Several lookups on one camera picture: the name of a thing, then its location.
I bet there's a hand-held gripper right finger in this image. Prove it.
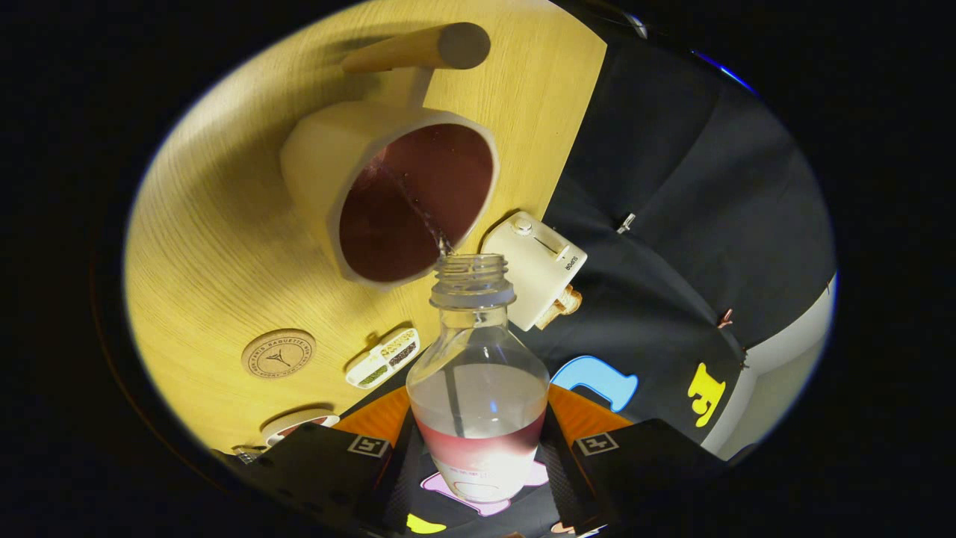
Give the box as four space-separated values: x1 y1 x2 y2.
541 385 729 531

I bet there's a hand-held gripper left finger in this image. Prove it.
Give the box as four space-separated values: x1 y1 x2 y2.
239 385 423 535

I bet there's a round cork coaster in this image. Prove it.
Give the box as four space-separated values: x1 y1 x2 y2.
241 329 317 380

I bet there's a clear juice bottle pink label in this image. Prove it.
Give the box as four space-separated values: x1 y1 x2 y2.
406 254 551 504

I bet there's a beige cup wooden handle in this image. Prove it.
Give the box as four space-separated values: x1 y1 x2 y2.
280 22 500 291

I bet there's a white round plate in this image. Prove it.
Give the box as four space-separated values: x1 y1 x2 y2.
261 407 341 448

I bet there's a toast slice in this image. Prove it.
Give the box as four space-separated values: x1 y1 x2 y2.
535 285 583 331

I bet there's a cream toaster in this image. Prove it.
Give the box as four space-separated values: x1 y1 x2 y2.
480 211 589 332

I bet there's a wooden table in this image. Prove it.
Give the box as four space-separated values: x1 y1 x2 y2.
123 0 607 458

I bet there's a black backdrop cloth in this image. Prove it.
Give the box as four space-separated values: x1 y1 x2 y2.
336 34 837 538

